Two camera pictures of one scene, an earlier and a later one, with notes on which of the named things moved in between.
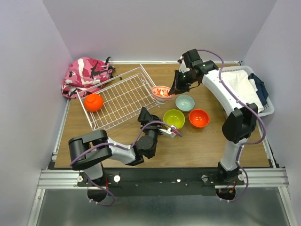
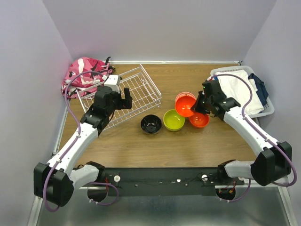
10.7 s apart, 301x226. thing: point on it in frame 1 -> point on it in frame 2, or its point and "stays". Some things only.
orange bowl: (199, 118) stays
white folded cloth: (244, 89) stays
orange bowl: (93, 102) -> (183, 105)
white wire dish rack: (126, 96) stays
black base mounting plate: (158, 182) stays
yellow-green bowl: (174, 117) stays
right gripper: (176, 86) -> (196, 107)
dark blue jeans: (262, 91) stays
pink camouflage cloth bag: (83, 74) stays
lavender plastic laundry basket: (270, 108) stays
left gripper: (144, 117) -> (125, 103)
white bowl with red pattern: (160, 93) -> (185, 94)
